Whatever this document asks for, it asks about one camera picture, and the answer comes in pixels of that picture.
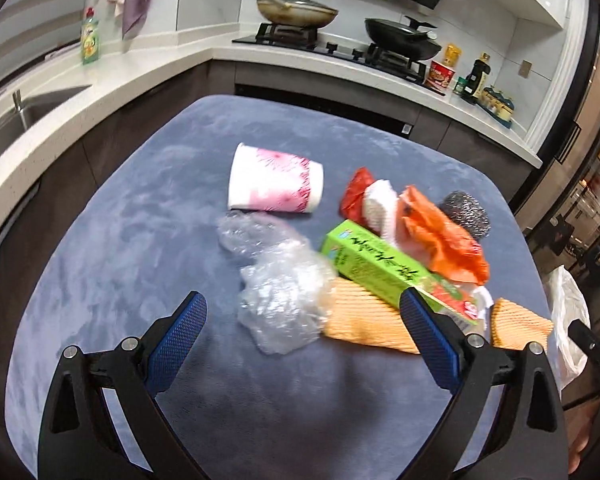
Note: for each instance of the steel kitchen sink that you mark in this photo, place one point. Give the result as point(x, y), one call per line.
point(35, 110)

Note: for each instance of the blue velvet table mat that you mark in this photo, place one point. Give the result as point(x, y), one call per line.
point(130, 240)

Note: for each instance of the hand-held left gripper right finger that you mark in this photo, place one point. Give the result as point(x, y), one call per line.
point(430, 340)

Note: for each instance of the black wok with lid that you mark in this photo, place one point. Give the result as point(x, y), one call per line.
point(405, 40)

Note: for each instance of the wall power outlet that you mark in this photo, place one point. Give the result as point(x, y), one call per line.
point(526, 69)

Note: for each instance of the steel wool scrubber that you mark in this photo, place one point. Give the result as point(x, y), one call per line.
point(467, 212)

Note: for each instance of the black built-in oven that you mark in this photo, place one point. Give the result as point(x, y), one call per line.
point(330, 105)

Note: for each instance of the green dish soap bottle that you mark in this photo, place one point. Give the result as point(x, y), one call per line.
point(91, 40)

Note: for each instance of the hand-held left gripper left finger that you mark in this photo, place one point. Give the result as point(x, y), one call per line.
point(177, 345)

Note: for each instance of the red instant noodle cup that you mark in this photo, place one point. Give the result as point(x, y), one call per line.
point(440, 77)

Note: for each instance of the glass sliding door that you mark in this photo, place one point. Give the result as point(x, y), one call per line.
point(595, 160)

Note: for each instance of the striped window blind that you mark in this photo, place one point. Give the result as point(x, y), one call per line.
point(30, 0)

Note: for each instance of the spice jar set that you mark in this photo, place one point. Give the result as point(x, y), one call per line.
point(497, 105)

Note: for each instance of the pink floral paper cup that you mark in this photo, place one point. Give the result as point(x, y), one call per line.
point(270, 180)

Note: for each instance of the red plastic bag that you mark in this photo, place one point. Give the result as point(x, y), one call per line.
point(355, 195)

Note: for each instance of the golden wok with lid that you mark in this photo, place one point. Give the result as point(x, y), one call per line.
point(300, 10)

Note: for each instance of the green cardboard box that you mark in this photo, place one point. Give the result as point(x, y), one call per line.
point(370, 260)

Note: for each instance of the small green jar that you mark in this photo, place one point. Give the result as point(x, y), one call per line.
point(461, 86)

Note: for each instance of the yellow seasoning packet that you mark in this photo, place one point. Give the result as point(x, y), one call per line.
point(451, 55)

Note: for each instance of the black gas stove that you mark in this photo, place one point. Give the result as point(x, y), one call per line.
point(330, 47)

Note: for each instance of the dark soy sauce bottle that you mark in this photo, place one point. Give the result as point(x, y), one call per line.
point(479, 77)

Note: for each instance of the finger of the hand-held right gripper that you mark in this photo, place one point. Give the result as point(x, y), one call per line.
point(590, 342)

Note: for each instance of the orange plastic bag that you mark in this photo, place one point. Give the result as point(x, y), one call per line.
point(440, 240)

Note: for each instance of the clear plastic wrap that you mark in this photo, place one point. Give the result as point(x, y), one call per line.
point(280, 290)

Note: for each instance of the dark kitchen base cabinet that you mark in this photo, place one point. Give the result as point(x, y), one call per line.
point(475, 155)

